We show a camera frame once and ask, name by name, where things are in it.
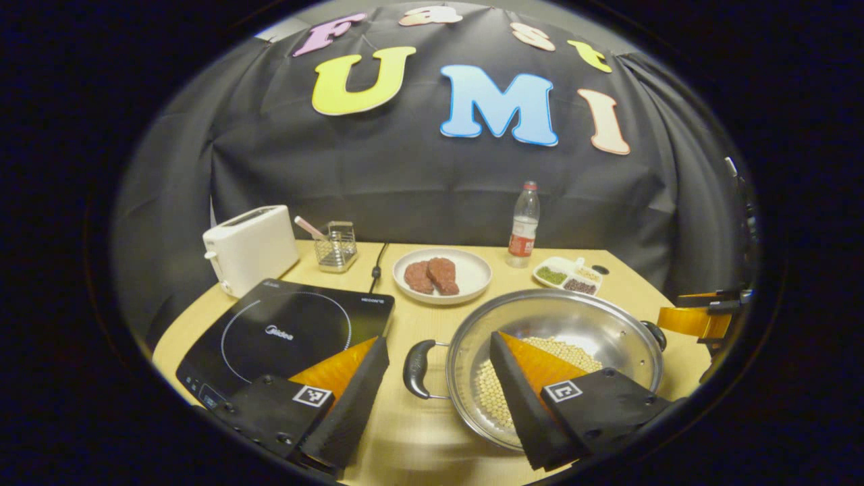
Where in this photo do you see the pile of soybeans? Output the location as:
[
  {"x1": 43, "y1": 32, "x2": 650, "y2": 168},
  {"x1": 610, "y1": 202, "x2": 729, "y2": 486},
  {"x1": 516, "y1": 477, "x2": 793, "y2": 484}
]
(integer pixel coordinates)
[{"x1": 472, "y1": 335, "x2": 603, "y2": 433}]

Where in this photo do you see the pink spoon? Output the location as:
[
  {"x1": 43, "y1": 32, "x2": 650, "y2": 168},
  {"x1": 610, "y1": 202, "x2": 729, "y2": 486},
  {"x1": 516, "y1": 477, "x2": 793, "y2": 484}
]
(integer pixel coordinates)
[{"x1": 294, "y1": 215, "x2": 329, "y2": 242}]

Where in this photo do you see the stainless steel pot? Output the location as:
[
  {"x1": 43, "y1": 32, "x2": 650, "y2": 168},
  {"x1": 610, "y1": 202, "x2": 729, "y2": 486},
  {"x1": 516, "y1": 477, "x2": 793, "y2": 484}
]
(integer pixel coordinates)
[{"x1": 403, "y1": 289, "x2": 668, "y2": 452}]

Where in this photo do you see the plastic bottle with red label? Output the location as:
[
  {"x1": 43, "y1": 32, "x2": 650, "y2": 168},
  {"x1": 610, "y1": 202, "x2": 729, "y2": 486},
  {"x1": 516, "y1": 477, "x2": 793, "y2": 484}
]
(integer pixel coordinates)
[{"x1": 508, "y1": 180, "x2": 541, "y2": 269}]

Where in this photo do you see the red meat piece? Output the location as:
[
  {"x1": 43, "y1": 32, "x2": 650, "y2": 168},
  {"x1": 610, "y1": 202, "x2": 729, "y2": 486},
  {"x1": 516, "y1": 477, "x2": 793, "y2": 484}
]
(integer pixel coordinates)
[
  {"x1": 427, "y1": 257, "x2": 460, "y2": 296},
  {"x1": 404, "y1": 261, "x2": 435, "y2": 295}
]

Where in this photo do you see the white round plate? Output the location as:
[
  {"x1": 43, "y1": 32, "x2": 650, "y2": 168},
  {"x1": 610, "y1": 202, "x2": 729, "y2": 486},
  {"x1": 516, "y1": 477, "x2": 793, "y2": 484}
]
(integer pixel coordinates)
[{"x1": 392, "y1": 247, "x2": 493, "y2": 306}]

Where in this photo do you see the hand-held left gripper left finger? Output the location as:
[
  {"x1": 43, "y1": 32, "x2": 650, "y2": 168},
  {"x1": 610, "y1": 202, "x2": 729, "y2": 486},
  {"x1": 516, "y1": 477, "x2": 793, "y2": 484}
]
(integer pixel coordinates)
[{"x1": 196, "y1": 335, "x2": 391, "y2": 477}]

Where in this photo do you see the white toaster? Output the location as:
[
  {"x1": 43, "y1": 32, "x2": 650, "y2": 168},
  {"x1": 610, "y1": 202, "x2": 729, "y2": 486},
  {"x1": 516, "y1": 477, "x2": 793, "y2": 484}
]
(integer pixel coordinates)
[{"x1": 202, "y1": 205, "x2": 300, "y2": 299}]

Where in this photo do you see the black induction cooktop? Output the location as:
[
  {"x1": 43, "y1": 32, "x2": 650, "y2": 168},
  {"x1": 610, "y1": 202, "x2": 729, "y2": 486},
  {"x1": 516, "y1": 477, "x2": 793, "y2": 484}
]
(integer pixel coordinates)
[{"x1": 175, "y1": 278, "x2": 396, "y2": 412}]

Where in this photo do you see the black backdrop cloth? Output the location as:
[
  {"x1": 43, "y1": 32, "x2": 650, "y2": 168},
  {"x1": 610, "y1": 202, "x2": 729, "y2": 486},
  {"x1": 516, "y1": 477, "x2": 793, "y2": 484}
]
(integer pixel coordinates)
[{"x1": 111, "y1": 3, "x2": 760, "y2": 352}]

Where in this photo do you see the metal wire utensil holder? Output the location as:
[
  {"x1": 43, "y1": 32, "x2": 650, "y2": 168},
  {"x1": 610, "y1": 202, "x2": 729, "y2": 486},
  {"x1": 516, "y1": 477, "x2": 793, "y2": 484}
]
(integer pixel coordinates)
[{"x1": 314, "y1": 221, "x2": 358, "y2": 273}]

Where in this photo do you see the black power cable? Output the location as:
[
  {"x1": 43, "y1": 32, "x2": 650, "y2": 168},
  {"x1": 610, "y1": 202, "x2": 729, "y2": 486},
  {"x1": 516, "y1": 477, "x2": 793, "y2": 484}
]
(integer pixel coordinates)
[{"x1": 369, "y1": 242, "x2": 390, "y2": 294}]

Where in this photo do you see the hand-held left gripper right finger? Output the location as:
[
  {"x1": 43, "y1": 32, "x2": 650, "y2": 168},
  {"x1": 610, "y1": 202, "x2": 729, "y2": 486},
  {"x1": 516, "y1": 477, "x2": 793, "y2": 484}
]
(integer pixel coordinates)
[{"x1": 489, "y1": 331, "x2": 676, "y2": 472}]

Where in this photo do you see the white divided dish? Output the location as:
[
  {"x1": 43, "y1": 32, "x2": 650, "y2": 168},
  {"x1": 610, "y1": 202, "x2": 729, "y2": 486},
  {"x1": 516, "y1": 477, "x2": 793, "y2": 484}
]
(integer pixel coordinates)
[{"x1": 533, "y1": 256, "x2": 603, "y2": 296}]

